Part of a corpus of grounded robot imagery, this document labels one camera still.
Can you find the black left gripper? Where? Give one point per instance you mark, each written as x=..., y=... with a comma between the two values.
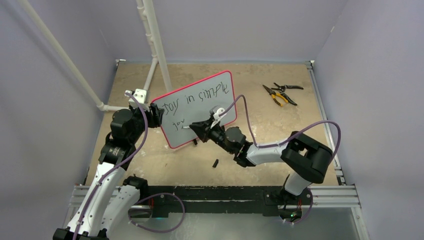
x=152, y=113

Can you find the black handled pliers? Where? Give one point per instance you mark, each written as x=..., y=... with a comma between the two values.
x=283, y=88

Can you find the black marker cap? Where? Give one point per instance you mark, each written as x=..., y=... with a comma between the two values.
x=215, y=163

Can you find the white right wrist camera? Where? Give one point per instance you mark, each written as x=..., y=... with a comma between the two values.
x=217, y=113

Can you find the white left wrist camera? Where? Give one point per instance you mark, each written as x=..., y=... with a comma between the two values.
x=138, y=97

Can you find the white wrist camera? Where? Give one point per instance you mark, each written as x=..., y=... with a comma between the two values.
x=217, y=113
x=138, y=97

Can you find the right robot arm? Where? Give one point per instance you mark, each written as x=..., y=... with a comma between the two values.
x=307, y=157

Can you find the black base bar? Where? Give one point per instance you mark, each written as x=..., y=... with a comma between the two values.
x=269, y=201

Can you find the yellow handled pliers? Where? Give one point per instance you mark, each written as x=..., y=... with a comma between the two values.
x=276, y=94

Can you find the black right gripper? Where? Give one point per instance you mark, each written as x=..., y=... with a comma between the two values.
x=203, y=129

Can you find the red framed whiteboard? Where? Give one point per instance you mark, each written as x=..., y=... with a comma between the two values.
x=192, y=103

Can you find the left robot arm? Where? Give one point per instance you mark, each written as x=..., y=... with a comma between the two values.
x=99, y=212

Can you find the white PVC pipe frame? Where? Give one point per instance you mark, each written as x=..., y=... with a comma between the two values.
x=70, y=30

